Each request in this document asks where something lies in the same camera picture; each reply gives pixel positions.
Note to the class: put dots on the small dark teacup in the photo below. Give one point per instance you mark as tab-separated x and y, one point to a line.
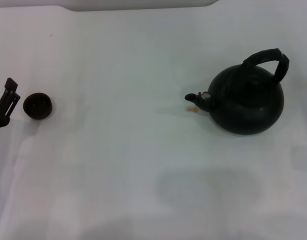
38	107

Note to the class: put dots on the black round teapot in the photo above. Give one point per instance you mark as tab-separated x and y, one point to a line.
246	105

